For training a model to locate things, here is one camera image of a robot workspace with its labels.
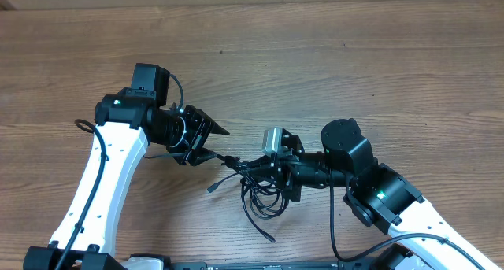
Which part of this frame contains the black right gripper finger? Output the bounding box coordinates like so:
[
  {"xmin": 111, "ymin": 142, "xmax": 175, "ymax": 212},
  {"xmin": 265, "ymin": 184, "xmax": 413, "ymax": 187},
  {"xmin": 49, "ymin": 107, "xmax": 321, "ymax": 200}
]
[
  {"xmin": 247, "ymin": 155, "xmax": 276, "ymax": 168},
  {"xmin": 242, "ymin": 165, "xmax": 278, "ymax": 183}
]

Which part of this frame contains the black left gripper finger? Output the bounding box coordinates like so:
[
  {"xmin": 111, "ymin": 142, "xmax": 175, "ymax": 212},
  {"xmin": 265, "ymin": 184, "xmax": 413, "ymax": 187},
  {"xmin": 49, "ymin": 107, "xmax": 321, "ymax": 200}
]
[
  {"xmin": 191, "ymin": 148, "xmax": 217, "ymax": 166},
  {"xmin": 209, "ymin": 119, "xmax": 230, "ymax": 135}
]

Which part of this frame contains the black usb cable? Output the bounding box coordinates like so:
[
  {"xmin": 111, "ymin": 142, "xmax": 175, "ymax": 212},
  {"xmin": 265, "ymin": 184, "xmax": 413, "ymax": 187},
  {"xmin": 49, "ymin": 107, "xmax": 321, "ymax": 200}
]
[{"xmin": 206, "ymin": 153, "xmax": 291, "ymax": 244}]

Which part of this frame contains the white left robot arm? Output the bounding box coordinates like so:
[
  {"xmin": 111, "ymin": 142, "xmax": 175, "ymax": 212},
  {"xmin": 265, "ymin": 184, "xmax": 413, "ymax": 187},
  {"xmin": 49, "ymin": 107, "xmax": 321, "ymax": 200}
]
[{"xmin": 23, "ymin": 63, "xmax": 226, "ymax": 270}]

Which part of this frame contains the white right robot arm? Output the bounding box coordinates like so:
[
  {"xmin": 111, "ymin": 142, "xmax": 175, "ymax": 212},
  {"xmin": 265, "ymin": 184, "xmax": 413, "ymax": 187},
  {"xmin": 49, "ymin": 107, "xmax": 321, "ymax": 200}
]
[{"xmin": 239, "ymin": 119, "xmax": 498, "ymax": 269}]

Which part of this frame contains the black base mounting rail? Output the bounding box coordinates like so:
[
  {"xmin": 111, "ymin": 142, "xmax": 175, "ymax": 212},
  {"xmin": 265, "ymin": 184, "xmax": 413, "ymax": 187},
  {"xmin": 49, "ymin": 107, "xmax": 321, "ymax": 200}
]
[{"xmin": 121, "ymin": 253, "xmax": 434, "ymax": 270}]

